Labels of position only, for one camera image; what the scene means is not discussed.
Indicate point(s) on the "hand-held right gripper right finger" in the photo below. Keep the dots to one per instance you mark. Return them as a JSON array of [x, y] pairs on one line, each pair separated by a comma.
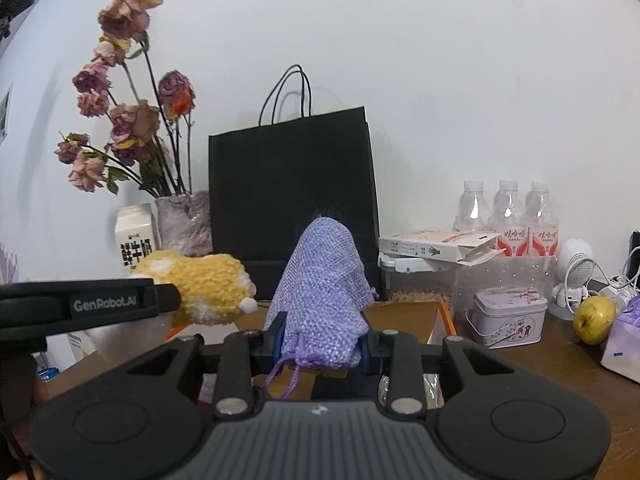
[[400, 360]]

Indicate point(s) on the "black device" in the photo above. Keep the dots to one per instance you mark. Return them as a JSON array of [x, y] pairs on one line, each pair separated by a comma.
[[635, 255]]

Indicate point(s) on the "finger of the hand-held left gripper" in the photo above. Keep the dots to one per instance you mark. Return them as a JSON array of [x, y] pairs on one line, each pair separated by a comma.
[[166, 298]]

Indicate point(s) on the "cardboard box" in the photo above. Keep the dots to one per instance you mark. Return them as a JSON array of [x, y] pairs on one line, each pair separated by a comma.
[[400, 320]]

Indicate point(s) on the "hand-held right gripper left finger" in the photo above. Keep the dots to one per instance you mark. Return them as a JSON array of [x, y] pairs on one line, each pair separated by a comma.
[[235, 360]]

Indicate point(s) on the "mottled purple vase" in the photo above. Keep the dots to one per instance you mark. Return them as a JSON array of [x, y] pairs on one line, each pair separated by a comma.
[[187, 225]]

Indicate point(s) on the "yellow-green pear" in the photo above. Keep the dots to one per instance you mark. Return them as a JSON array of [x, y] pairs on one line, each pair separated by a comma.
[[594, 320]]

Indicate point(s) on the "white charger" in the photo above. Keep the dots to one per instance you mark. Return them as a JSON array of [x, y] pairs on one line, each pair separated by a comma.
[[614, 291]]

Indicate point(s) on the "yellow knitted toy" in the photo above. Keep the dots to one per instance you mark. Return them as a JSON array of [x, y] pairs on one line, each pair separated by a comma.
[[210, 280]]

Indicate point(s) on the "clear plastic water bottle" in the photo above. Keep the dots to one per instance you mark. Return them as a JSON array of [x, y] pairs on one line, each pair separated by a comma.
[[509, 215], [542, 217], [474, 207]]

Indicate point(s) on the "flat white paper box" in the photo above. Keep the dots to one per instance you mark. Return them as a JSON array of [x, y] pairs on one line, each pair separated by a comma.
[[425, 245]]

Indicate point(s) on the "wall picture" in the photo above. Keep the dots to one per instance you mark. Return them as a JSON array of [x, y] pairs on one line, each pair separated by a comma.
[[5, 115]]

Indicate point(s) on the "white robot-shaped fan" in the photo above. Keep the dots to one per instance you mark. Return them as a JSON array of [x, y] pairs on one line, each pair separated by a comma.
[[572, 270]]

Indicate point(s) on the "black paper bag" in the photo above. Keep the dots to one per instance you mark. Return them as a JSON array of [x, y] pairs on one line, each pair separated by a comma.
[[290, 180]]

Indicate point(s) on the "floral tin box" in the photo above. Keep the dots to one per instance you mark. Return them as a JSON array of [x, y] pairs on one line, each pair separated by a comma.
[[507, 317]]

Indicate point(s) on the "person's left hand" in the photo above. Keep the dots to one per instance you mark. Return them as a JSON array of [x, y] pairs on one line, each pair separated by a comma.
[[40, 390]]

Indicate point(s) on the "clear food container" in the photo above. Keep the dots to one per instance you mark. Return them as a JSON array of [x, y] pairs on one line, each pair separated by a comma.
[[420, 285]]

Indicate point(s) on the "dried rose bouquet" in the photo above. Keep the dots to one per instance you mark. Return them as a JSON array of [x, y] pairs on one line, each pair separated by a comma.
[[130, 125]]

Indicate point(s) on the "purple tissue pack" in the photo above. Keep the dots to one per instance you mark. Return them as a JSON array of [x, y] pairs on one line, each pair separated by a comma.
[[625, 347]]

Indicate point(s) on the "white green milk carton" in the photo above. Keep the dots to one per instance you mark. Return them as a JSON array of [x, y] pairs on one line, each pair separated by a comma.
[[134, 240]]

